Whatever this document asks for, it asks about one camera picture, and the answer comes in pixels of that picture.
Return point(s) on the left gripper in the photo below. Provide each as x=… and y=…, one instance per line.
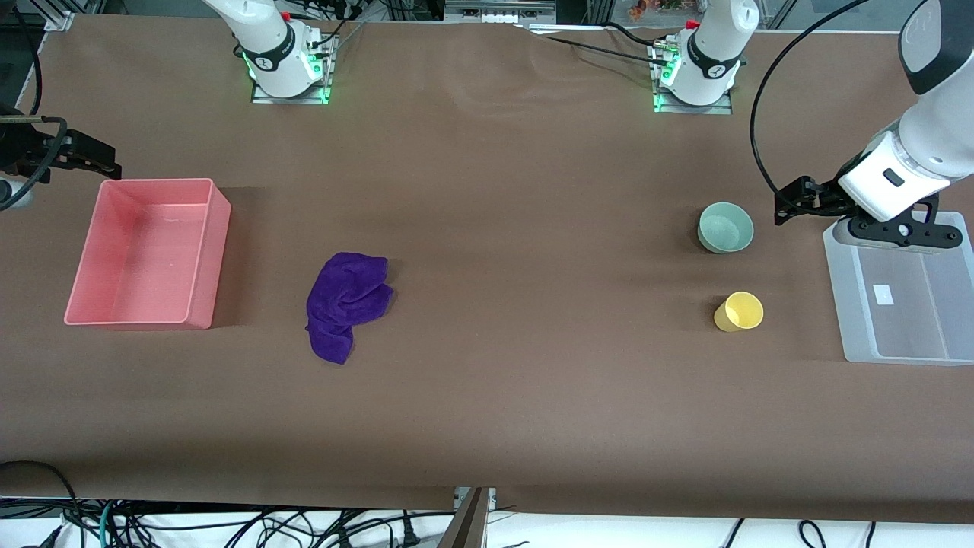
x=824, y=199

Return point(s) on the pale green bowl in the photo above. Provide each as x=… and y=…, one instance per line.
x=725, y=228

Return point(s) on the purple microfiber cloth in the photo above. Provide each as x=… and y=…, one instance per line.
x=346, y=301

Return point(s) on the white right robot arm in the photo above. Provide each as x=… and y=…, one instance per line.
x=266, y=46

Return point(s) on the yellow plastic cup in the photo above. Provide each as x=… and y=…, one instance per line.
x=740, y=312

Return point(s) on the pink plastic bin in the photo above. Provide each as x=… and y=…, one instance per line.
x=144, y=259

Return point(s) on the translucent plastic bin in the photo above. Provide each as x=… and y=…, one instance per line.
x=913, y=320

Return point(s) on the orange background object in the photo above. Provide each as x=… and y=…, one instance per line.
x=638, y=9

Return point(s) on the grey background device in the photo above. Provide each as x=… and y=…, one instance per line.
x=498, y=9

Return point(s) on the metal table beam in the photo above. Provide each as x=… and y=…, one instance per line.
x=468, y=525

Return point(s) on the aluminium frame profile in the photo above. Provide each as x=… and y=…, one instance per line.
x=59, y=20

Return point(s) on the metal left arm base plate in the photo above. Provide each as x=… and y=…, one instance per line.
x=692, y=109

